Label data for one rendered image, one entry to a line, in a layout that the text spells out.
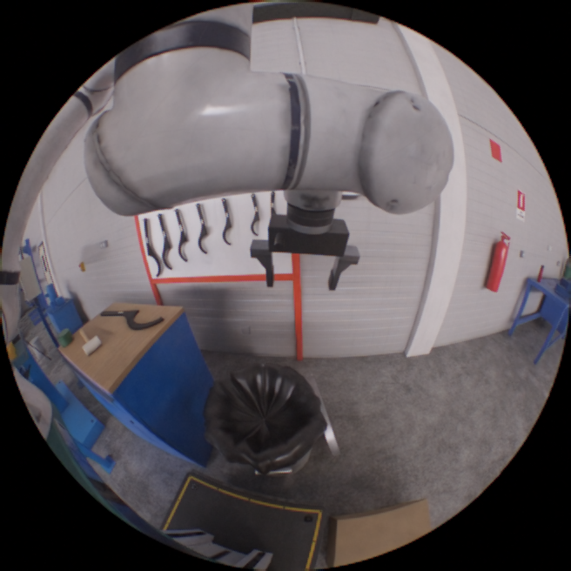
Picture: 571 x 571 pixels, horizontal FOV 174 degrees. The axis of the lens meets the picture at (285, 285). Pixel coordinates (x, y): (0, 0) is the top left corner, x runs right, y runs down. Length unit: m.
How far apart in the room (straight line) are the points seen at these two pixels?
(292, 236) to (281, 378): 0.72
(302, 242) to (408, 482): 1.49
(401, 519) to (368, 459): 0.55
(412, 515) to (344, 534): 0.32
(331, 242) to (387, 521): 1.16
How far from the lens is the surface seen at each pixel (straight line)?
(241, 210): 1.34
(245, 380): 0.94
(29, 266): 2.51
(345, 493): 1.39
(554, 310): 4.51
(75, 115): 0.63
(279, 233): 0.29
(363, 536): 1.12
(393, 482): 1.48
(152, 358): 0.88
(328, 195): 0.25
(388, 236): 1.43
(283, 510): 1.04
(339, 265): 0.36
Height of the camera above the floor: 1.36
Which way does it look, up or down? 24 degrees down
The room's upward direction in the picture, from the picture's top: 4 degrees counter-clockwise
